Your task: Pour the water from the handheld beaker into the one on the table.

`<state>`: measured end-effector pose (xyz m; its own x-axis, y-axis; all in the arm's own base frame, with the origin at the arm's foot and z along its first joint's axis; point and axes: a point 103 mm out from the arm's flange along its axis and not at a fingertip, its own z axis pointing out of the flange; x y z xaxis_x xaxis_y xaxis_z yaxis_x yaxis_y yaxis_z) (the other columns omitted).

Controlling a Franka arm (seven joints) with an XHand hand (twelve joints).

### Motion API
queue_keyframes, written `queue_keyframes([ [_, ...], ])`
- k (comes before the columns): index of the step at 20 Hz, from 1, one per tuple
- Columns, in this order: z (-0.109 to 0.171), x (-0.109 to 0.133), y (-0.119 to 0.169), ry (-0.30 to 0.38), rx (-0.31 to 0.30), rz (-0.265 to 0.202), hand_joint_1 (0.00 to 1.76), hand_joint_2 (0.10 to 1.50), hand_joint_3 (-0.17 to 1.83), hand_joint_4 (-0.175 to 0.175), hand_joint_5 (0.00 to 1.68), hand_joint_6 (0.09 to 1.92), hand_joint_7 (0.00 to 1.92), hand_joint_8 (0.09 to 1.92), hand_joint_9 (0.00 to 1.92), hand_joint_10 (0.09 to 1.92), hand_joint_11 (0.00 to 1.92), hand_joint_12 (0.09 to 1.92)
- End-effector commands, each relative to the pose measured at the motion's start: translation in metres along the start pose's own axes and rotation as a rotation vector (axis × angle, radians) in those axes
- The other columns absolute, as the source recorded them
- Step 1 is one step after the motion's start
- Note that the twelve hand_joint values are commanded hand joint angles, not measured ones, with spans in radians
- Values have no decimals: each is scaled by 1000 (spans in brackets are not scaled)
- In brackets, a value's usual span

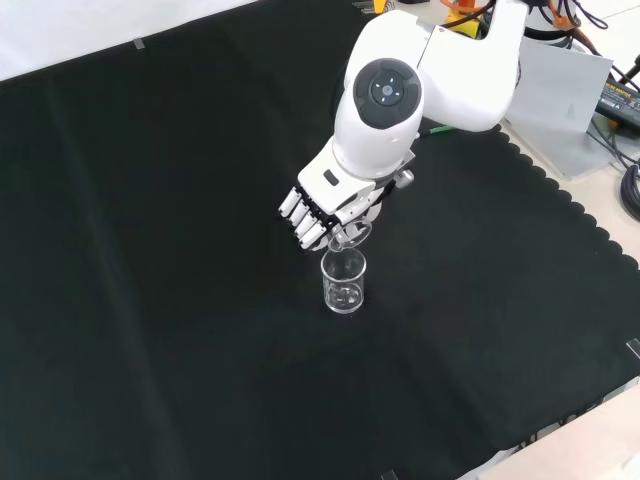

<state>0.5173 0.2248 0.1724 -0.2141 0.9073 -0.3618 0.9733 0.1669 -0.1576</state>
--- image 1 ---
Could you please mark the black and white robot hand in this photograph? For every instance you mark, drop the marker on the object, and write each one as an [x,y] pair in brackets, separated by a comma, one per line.
[325,185]

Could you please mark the small clear glass beaker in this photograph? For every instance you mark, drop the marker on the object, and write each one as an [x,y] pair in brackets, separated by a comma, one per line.
[357,235]

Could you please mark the clear 200 mL glass beaker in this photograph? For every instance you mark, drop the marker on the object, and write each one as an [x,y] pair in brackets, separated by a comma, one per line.
[345,297]

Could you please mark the black bench cloth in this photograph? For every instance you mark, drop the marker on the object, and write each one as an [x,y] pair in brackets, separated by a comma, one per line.
[150,250]

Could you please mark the yellow stop button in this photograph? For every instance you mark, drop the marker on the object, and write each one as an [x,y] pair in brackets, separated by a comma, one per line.
[465,26]

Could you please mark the grey tape piece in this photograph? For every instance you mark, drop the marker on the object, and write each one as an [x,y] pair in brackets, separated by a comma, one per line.
[139,44]

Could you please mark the black cloth clip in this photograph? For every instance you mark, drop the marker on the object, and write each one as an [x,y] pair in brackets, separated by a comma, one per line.
[391,475]
[632,348]

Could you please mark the black power adapter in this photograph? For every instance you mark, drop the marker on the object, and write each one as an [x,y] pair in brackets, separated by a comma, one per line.
[620,102]

